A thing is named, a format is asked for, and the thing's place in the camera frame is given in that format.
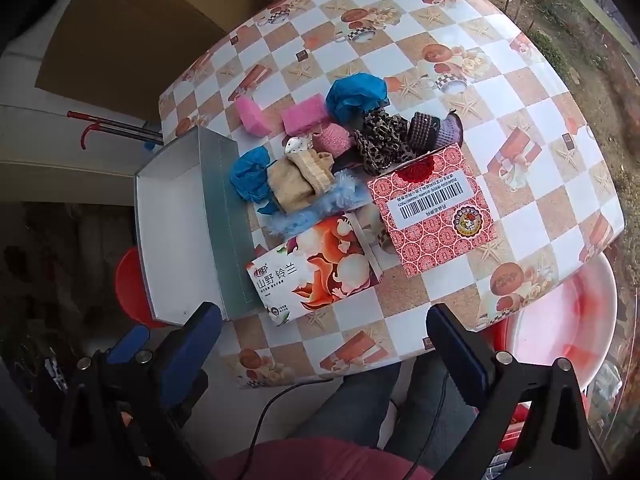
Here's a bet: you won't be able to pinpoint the checkered printed tablecloth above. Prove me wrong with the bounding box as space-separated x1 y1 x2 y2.
158 0 627 390

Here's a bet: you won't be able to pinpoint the grey cardboard box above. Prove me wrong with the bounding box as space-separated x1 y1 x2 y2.
133 126 253 324

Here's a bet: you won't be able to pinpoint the floral tissue pack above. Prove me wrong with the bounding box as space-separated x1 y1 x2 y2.
246 211 387 324

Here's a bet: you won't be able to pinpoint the white plastic basin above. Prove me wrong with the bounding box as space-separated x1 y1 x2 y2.
499 250 619 402

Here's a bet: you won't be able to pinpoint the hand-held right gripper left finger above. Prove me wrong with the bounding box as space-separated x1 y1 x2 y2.
56 302 222 480

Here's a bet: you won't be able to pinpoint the person's jeans legs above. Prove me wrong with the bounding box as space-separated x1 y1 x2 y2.
292 360 478 463

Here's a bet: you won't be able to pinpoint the person's pink top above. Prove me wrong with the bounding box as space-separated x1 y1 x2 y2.
209 436 437 480

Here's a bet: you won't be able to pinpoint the leopard print cloth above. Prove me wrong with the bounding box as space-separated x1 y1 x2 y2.
352 109 417 177

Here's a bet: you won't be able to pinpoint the red patterned box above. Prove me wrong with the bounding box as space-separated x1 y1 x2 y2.
366 142 499 279

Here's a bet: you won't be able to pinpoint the large blue plastic shoe cover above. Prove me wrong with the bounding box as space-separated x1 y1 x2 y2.
325 73 389 122

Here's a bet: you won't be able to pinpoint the white spotted soft toy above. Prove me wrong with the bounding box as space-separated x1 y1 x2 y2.
284 134 314 157

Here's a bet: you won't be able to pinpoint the red plastic stool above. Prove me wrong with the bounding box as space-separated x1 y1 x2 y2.
114 247 167 329

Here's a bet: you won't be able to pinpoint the beige sock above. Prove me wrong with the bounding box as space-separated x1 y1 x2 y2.
266 151 335 212

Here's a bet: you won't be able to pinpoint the pink foam block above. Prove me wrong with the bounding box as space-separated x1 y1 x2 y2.
235 97 271 136
280 93 334 136

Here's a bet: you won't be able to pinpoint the brown cardboard sheet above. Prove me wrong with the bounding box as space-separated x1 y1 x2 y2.
35 0 282 122

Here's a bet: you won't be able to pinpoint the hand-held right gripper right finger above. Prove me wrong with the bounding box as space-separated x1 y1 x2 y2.
426 303 616 480

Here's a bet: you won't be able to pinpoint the pink navy knitted sock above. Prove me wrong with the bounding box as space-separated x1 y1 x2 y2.
311 122 369 174

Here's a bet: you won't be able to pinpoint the white appliance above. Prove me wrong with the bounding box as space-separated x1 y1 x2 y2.
0 0 166 207

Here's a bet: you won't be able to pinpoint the light blue fluffy cloth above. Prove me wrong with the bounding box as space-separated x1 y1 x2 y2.
264 171 372 237

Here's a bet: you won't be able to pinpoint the dark purple knitted glove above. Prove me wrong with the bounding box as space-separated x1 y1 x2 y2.
407 111 464 152

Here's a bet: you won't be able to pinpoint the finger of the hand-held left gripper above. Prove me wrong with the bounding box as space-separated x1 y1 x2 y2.
107 325 151 366

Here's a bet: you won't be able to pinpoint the small blue plastic shoe cover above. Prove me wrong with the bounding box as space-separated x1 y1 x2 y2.
229 148 279 215

